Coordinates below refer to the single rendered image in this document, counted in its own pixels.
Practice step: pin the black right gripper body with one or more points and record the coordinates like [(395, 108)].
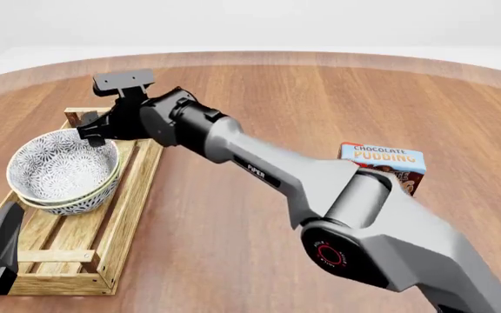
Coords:
[(122, 120)]

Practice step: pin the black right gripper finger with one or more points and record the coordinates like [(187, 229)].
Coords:
[(95, 141), (88, 118)]

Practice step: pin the white bowl with floral pattern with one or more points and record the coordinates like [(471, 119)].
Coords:
[(89, 203), (59, 163)]

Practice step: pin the silver and black right robot arm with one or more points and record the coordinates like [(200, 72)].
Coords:
[(363, 208)]

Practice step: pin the wooden slat tray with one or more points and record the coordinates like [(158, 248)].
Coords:
[(68, 234)]

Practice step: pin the chocolate pudding box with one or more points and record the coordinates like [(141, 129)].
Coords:
[(389, 156)]

